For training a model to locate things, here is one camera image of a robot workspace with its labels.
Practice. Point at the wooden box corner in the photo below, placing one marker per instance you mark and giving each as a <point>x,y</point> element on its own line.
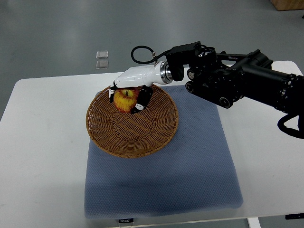
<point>284,5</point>

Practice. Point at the floor socket plate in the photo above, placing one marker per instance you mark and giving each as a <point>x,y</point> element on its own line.
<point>102,64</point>
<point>102,54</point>

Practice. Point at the red yellow apple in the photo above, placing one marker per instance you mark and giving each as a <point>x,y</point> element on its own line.
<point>125,99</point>

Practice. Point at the brown wicker basket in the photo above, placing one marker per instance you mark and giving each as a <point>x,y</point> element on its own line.
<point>132,135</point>

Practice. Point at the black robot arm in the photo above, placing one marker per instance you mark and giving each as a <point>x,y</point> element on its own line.
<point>223,79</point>

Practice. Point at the black table control panel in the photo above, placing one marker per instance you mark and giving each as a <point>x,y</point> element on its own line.
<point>294,216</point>

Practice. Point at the blue grey cushion mat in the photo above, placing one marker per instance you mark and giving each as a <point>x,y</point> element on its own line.
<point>193,172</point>

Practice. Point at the upper floor socket plate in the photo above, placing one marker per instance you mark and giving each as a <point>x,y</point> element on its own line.
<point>102,54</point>

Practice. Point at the lower floor socket plate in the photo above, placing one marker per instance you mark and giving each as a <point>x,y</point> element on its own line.
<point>102,64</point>

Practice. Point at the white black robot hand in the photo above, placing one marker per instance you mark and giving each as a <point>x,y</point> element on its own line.
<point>143,77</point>

